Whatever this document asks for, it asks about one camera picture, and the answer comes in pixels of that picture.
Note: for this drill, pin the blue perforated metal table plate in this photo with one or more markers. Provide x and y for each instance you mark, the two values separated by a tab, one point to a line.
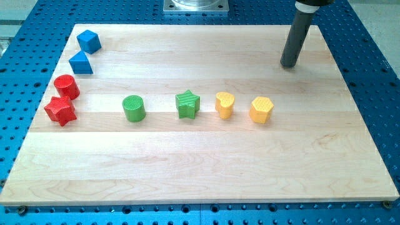
44	29

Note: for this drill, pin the silver metal robot base plate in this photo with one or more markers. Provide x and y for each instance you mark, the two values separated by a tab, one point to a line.
196	6

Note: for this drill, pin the green star block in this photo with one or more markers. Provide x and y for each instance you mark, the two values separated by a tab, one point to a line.
187	104

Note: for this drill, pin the yellow hexagon block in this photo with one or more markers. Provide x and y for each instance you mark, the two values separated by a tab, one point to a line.
261	109

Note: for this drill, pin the blue cube block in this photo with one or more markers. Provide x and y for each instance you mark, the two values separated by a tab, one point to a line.
89	41

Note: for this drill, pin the red cylinder block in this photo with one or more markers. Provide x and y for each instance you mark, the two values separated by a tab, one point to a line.
66	86

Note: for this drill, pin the red star block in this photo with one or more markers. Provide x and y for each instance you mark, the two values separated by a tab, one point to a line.
61	110

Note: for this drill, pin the light wooden board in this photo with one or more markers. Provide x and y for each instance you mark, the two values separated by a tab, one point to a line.
315	147

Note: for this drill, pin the blue triangular prism block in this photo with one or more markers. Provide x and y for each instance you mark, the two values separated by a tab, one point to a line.
80	63

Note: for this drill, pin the yellow heart block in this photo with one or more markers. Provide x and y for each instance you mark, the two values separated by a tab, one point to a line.
224	104

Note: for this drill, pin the green cylinder block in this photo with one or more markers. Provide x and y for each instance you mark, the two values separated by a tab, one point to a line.
134	110

